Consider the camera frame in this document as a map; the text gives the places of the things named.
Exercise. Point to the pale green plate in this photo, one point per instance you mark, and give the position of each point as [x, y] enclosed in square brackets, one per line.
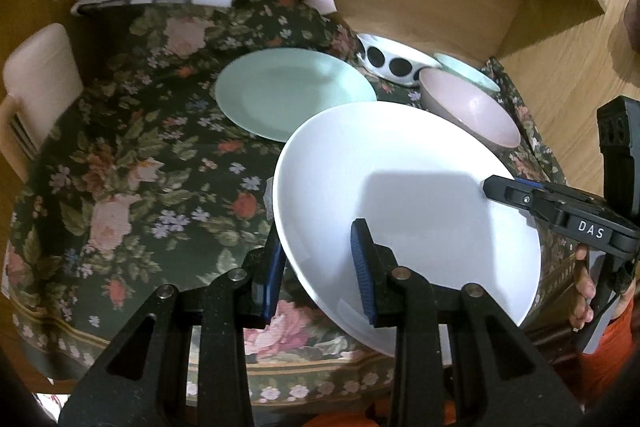
[285, 92]

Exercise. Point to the person's right hand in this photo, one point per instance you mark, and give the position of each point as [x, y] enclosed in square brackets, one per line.
[582, 279]

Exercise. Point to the white cushioned wooden chair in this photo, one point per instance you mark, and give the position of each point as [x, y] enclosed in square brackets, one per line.
[35, 77]

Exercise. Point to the large white plate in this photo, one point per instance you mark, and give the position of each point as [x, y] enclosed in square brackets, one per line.
[425, 187]

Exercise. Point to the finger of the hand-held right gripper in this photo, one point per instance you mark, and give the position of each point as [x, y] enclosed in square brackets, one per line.
[505, 191]

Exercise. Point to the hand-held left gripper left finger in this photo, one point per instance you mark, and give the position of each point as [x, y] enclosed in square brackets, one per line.
[271, 279]

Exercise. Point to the black dotted white bowl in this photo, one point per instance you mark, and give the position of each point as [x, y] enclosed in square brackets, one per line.
[395, 64]

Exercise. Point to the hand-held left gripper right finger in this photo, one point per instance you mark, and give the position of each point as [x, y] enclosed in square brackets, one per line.
[361, 272]

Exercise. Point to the pink bowl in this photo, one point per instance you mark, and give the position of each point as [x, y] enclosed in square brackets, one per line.
[475, 112]

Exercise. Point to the floral tablecloth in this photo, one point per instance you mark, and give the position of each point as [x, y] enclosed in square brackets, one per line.
[135, 147]

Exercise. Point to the small pale green bowl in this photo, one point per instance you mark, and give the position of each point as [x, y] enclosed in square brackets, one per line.
[462, 69]

